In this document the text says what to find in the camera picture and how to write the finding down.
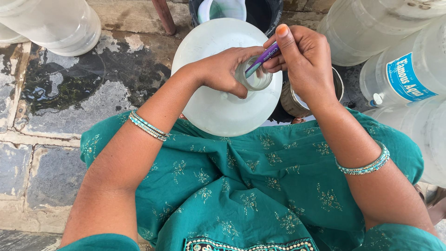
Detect person's right hand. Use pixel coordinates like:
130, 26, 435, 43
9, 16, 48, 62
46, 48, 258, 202
263, 24, 339, 107

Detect person's left hand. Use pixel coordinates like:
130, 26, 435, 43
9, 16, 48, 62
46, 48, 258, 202
192, 46, 266, 100

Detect round translucent white water jar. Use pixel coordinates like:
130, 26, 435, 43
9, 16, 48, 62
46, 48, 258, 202
171, 17, 283, 137

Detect purple toothbrush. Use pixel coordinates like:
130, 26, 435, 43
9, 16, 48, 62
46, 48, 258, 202
245, 41, 281, 79

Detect steel pot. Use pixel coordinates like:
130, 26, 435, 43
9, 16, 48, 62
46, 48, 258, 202
279, 66, 345, 119

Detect white plastic mug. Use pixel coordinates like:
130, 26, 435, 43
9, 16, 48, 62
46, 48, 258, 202
197, 0, 247, 24

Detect black bucket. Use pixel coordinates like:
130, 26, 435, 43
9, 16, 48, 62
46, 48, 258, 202
188, 0, 284, 38

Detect large translucent water can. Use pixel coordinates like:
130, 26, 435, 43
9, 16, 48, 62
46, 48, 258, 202
316, 0, 446, 67

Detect rusty metal pole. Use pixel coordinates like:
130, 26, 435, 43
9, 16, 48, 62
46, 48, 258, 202
151, 0, 177, 36

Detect turquoise left wrist bangles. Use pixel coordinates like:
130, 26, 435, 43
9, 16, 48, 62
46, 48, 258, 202
128, 109, 171, 142

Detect turquoise wrist bangles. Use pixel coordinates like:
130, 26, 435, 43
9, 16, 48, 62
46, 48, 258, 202
334, 141, 391, 176
128, 109, 171, 142

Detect blue-labelled translucent water can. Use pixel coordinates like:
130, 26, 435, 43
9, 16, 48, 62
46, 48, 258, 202
359, 15, 446, 108

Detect turquoise right wrist bangles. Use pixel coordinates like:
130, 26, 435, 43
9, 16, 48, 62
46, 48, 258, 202
334, 141, 391, 176

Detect green embroidered dress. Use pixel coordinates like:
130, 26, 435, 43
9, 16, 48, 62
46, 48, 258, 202
57, 107, 446, 251

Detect ribbed translucent water can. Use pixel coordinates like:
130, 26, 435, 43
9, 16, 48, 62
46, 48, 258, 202
0, 0, 102, 57

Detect brown sandal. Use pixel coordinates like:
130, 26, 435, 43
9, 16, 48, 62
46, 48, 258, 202
414, 184, 446, 226

